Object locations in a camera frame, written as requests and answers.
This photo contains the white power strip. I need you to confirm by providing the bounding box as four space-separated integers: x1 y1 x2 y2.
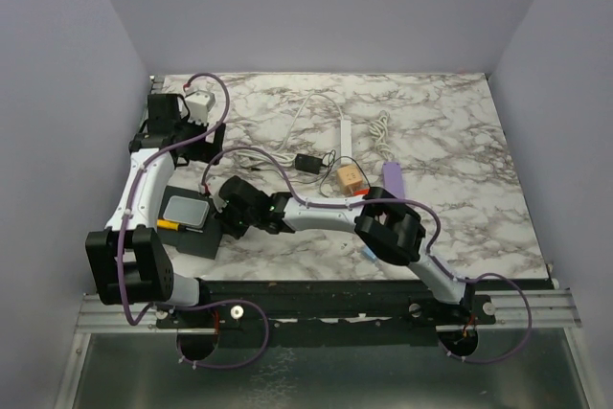
224 92 355 173

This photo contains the purple power strip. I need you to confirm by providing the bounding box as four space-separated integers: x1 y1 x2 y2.
371 109 406 202

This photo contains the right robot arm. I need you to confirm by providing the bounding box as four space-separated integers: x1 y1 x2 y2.
213 176 475 324

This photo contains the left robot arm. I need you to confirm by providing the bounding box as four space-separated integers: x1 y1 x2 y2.
85 90 225 328

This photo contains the blue cube plug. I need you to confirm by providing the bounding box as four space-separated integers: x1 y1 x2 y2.
362 246 378 262

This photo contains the grey plastic box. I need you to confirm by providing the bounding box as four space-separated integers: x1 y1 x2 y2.
162 195 210 228

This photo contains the black mat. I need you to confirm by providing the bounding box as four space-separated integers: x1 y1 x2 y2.
157 186 222 260

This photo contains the yellow screwdriver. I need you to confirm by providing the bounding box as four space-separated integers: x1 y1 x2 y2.
157 219 203 233

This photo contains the beige cube socket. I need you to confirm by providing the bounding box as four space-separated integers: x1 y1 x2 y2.
336 165 364 195

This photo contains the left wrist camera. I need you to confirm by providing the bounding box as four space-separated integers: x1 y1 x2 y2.
185 90 216 125

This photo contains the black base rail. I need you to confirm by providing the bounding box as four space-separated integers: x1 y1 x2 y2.
156 281 495 349

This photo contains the aluminium frame rail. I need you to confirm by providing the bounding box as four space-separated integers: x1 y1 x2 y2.
75 289 582 334

